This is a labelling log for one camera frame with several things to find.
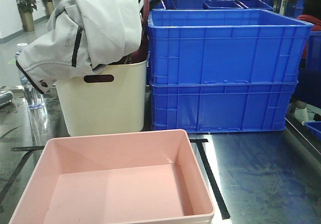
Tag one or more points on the grey jacket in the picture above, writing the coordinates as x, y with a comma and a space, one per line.
83, 37

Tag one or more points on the cream plastic basket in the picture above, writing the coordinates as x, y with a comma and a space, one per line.
108, 103

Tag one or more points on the lower large blue crate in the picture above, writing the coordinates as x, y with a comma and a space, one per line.
218, 108

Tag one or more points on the potted green plant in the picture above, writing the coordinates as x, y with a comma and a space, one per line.
26, 9

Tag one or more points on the clear water bottle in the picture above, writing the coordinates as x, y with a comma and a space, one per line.
34, 100

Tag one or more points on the large blue crate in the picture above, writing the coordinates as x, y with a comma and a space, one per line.
218, 108
224, 46

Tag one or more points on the pink plastic bin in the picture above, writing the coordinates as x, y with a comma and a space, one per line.
145, 177

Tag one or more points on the upper large blue crate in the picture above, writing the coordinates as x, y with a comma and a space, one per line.
224, 46

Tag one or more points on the white handheld controller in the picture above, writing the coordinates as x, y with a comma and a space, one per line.
6, 97

